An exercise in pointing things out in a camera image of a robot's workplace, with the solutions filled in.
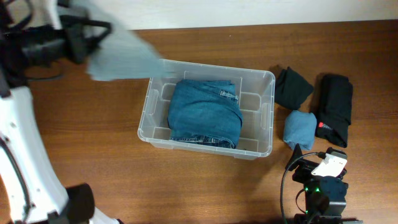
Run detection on dark green folded cloth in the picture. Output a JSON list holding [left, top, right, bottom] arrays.
[[275, 67, 314, 110]]

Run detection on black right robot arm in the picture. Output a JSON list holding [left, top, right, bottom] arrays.
[[280, 144, 363, 224]]

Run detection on black rolled garment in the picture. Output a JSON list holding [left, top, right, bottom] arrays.
[[315, 74, 353, 148]]

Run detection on light blue jeans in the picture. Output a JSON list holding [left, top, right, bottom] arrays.
[[73, 1, 168, 81]]

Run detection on blue rolled cloth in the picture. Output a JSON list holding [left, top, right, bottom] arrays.
[[283, 110, 317, 151]]

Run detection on dark blue jeans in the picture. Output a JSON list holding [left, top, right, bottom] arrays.
[[167, 80, 243, 149]]

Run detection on clear plastic storage bin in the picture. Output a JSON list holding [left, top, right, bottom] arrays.
[[137, 59, 275, 160]]

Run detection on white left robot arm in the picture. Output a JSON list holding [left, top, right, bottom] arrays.
[[1, 16, 114, 223]]

